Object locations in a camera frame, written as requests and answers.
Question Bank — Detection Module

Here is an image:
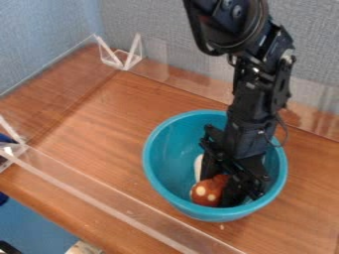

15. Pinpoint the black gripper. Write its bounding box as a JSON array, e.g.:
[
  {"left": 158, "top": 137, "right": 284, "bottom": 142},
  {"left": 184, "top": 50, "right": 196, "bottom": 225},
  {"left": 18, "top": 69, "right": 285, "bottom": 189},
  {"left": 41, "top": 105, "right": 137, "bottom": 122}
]
[{"left": 200, "top": 110, "right": 277, "bottom": 207}]

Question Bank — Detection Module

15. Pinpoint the clear acrylic back barrier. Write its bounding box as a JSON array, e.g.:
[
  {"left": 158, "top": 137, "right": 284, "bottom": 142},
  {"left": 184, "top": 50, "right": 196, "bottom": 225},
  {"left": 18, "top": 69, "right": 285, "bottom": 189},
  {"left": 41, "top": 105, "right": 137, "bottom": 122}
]
[{"left": 130, "top": 37, "right": 339, "bottom": 142}]

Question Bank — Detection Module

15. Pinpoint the brown white toy mushroom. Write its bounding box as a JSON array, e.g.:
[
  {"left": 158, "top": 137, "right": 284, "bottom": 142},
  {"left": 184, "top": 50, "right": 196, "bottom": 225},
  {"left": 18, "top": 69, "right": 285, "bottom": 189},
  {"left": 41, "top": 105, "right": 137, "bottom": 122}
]
[{"left": 189, "top": 154, "right": 229, "bottom": 207}]

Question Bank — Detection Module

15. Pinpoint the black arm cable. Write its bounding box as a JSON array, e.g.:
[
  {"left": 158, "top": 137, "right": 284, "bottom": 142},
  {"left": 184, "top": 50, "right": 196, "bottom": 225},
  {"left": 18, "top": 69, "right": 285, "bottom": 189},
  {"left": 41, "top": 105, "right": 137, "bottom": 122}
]
[{"left": 258, "top": 105, "right": 289, "bottom": 149}]

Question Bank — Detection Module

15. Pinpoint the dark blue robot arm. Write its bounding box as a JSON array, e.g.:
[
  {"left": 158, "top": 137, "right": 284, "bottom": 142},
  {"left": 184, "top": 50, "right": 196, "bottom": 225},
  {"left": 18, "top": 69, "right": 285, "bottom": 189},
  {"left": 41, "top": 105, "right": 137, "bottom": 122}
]
[{"left": 182, "top": 0, "right": 296, "bottom": 207}]

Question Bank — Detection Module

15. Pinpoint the clear acrylic front barrier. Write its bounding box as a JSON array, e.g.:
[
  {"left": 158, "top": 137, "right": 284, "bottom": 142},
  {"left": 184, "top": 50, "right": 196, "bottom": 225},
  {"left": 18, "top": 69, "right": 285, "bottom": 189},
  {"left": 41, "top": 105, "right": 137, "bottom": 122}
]
[{"left": 0, "top": 116, "right": 245, "bottom": 254}]

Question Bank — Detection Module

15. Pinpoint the clear acrylic barrier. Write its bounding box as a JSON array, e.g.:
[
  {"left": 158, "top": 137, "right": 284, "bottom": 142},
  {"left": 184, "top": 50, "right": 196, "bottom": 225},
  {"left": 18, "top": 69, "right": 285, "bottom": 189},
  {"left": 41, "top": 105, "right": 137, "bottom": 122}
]
[
  {"left": 130, "top": 37, "right": 339, "bottom": 142},
  {"left": 0, "top": 33, "right": 95, "bottom": 98},
  {"left": 0, "top": 116, "right": 245, "bottom": 254}
]

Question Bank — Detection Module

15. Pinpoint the clear acrylic left barrier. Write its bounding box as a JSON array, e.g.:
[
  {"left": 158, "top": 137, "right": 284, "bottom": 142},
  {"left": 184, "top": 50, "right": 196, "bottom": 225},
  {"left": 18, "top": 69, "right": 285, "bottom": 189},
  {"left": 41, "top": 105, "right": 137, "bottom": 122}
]
[{"left": 0, "top": 33, "right": 95, "bottom": 98}]

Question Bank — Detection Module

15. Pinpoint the blue plastic bowl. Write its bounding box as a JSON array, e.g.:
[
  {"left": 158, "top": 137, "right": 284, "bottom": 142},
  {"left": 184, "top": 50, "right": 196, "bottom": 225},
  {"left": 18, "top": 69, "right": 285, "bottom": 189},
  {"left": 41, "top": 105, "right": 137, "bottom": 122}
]
[{"left": 141, "top": 110, "right": 288, "bottom": 222}]

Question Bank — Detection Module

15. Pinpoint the clear acrylic corner bracket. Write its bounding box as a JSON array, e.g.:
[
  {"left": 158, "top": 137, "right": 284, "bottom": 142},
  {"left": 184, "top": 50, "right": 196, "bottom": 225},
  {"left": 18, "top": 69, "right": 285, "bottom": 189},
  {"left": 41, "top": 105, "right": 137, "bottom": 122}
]
[{"left": 93, "top": 33, "right": 142, "bottom": 70}]

